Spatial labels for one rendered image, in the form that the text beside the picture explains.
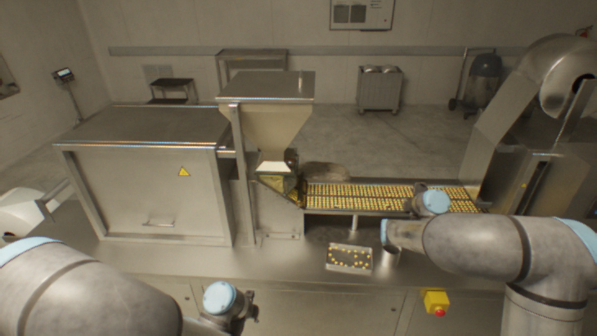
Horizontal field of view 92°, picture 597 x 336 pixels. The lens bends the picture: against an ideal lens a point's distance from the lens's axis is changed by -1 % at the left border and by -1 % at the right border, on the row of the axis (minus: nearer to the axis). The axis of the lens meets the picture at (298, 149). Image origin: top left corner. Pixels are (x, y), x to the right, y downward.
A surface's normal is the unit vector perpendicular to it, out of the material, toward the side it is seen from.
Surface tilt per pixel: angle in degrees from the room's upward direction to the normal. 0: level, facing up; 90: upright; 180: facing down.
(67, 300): 25
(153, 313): 53
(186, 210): 90
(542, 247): 38
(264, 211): 90
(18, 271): 15
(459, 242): 57
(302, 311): 90
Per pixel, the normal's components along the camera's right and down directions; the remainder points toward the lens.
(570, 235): -0.05, -0.66
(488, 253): -0.60, -0.06
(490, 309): -0.07, 0.51
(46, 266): 0.02, -0.90
